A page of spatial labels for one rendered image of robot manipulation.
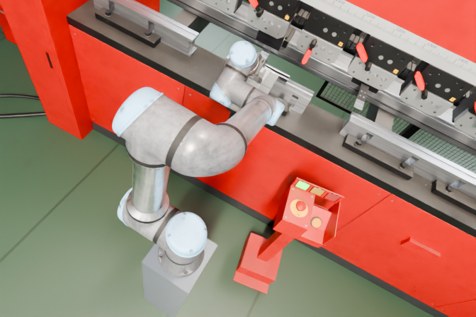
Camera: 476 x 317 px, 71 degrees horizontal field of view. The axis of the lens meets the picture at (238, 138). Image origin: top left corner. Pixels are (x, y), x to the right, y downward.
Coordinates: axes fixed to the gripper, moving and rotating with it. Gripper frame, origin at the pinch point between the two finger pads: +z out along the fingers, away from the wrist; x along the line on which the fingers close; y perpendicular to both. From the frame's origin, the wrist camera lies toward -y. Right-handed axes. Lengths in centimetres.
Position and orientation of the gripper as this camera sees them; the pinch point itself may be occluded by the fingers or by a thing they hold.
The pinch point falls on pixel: (251, 78)
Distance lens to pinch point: 131.5
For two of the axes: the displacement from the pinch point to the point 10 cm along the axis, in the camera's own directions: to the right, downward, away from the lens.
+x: -8.5, -5.1, 1.1
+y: 5.1, -8.6, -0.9
